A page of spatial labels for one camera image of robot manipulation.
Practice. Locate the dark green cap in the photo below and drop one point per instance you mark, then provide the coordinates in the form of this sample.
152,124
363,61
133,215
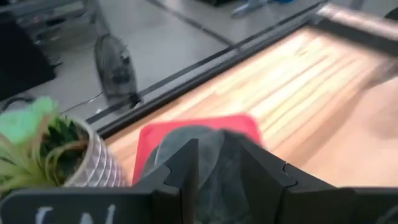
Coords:
217,186

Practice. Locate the black aluminium table frame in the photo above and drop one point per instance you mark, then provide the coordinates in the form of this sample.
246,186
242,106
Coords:
199,81

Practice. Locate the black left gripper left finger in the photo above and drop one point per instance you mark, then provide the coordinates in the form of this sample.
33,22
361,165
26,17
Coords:
186,168

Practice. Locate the black floor fan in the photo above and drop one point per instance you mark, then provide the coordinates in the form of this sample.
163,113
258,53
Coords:
116,71

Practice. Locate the grey desk leg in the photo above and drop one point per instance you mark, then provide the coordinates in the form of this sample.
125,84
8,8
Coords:
245,9

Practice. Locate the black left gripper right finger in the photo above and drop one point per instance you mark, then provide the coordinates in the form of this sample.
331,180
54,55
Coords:
280,193

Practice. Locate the black box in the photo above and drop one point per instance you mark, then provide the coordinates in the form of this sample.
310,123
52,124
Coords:
21,62

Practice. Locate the red plastic bin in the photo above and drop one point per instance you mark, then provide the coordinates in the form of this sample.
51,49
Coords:
186,123

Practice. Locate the potted succulent plant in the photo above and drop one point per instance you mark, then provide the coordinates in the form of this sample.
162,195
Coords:
46,149

